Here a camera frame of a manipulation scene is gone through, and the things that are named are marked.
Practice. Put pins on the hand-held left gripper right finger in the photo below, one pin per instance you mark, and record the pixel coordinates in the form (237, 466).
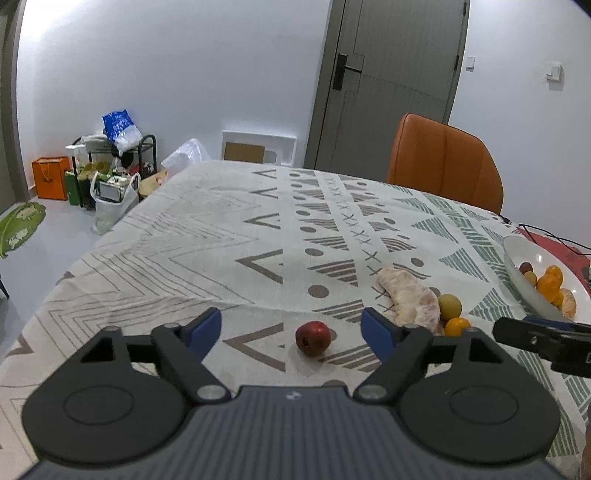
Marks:
(376, 332)

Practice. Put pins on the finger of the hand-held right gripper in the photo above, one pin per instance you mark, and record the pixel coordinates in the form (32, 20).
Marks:
(531, 337)

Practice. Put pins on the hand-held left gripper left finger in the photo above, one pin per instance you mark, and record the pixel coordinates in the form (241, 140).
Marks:
(205, 330)

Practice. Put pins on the small mandarin orange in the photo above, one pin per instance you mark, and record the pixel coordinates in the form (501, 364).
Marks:
(557, 298)
(456, 326)

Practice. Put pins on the bread piece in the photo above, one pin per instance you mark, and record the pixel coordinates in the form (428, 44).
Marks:
(569, 304)

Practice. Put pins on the green round fruit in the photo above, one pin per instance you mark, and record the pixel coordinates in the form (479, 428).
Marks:
(449, 305)
(530, 278)

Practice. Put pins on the small red apple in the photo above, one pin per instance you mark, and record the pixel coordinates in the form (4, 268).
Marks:
(313, 338)

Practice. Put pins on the white plate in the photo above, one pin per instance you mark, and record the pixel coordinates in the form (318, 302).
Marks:
(517, 251)

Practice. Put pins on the peeled pomelo segment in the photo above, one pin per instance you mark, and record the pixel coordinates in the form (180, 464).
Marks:
(408, 300)

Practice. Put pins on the red orange table mat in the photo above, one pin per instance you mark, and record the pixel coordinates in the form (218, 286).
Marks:
(570, 256)

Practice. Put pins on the white plastic bag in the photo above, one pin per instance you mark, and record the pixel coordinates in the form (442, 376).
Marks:
(111, 210)

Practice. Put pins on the beige round stool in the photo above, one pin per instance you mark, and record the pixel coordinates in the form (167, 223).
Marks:
(152, 183)

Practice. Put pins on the clear plastic bag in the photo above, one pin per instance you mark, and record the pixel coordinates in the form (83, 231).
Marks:
(184, 154)

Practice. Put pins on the brown cardboard piece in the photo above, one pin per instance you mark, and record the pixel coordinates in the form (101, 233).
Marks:
(244, 152)

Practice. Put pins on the orange leather chair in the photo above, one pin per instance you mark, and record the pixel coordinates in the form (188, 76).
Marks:
(443, 161)

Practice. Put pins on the black metal rack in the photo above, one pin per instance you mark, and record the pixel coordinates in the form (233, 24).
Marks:
(150, 152)

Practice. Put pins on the green box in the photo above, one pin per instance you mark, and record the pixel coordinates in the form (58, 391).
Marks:
(73, 189)

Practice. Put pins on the green floor mat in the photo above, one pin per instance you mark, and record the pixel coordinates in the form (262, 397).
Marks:
(18, 228)

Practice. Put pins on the orange paper bag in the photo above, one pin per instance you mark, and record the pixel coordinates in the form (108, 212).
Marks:
(50, 179)

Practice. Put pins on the blue plastic bag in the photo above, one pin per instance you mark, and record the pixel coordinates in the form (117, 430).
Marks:
(119, 128)

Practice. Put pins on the grey door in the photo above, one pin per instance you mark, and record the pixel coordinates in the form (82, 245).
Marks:
(397, 83)

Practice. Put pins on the white frame with cardboard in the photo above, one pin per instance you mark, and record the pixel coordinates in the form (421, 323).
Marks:
(281, 147)

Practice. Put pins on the small white wall switch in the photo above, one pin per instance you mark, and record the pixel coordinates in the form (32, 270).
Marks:
(470, 63)

